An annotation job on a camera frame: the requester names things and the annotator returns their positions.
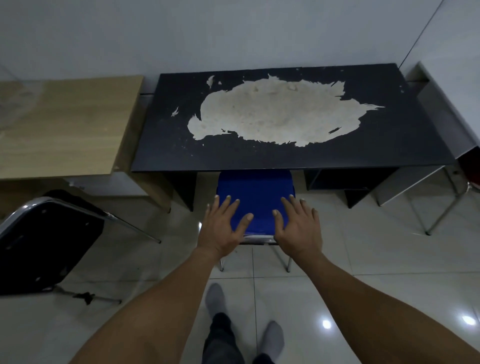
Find person's right hand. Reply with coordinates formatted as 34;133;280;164
272;194;324;260

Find dark trousers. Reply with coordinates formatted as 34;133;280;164
202;312;275;364

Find light wooden table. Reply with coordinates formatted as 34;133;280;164
0;75;174;215

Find person's left hand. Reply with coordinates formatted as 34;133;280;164
196;194;254;259

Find grey sock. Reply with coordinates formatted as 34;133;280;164
205;283;229;318
258;320;285;363

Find person's left forearm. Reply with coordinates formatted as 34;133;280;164
70;245;223;364

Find grey table with metal legs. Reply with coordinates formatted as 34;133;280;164
375;61;480;237

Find black chair with chrome frame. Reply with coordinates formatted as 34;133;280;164
0;189;162;305

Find blue plastic chair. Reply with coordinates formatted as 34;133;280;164
216;170;296;273

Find person's right forearm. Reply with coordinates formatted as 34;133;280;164
288;251;480;364

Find black desk with worn top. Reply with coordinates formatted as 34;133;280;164
131;63;457;213

